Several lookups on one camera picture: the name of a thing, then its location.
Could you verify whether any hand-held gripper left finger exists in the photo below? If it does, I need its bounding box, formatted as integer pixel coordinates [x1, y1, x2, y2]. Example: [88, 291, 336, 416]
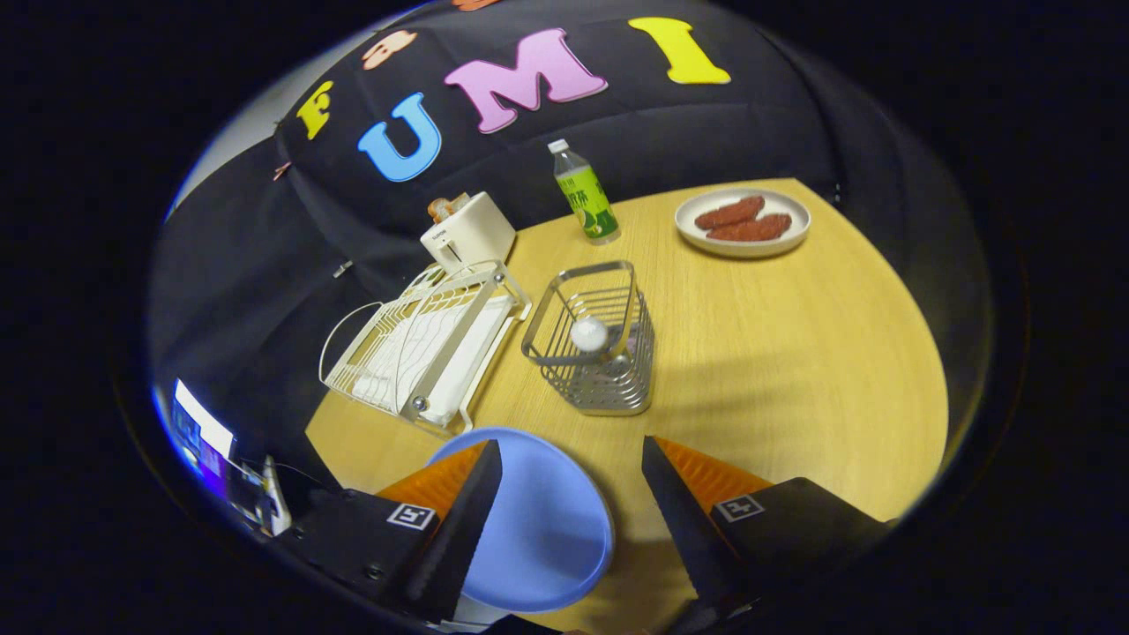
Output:
[272, 439, 504, 624]

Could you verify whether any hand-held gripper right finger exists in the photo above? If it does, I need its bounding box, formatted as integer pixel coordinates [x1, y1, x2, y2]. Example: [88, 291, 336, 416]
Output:
[641, 435, 893, 631]

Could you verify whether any blue plate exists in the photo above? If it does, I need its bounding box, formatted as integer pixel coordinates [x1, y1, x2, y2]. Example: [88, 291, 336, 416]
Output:
[426, 428, 615, 614]

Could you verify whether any metal wire basket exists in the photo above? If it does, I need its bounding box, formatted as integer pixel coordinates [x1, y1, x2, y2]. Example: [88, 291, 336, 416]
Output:
[521, 261, 655, 416]

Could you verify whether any white wire dish rack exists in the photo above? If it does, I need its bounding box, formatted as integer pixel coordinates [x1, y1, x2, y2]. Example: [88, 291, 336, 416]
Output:
[319, 260, 533, 439]

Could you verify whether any checkered handle metal spoon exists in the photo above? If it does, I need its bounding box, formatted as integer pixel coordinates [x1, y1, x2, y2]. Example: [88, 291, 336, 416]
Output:
[570, 316, 632, 371]

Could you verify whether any white oval plate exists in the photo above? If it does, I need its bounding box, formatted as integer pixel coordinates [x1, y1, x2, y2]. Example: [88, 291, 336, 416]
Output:
[675, 187, 811, 258]

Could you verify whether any white side desk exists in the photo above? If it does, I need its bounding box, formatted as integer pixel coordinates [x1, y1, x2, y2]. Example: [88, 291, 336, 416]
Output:
[262, 455, 294, 537]

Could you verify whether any computer monitor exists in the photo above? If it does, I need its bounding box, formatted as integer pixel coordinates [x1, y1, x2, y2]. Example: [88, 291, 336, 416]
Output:
[170, 379, 236, 482]

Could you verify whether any reddish brown sausage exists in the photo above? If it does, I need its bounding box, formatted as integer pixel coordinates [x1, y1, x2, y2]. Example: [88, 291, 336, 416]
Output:
[706, 213, 793, 243]
[694, 196, 766, 231]

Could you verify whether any white toaster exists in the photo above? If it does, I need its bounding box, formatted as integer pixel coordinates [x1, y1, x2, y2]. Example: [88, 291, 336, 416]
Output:
[420, 191, 517, 274]

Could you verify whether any green label drink bottle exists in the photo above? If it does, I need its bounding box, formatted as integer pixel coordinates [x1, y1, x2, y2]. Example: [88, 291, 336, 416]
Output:
[548, 139, 620, 245]

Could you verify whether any black backdrop cloth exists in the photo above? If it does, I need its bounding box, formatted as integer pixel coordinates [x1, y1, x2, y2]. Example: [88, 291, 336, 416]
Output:
[146, 0, 993, 495]

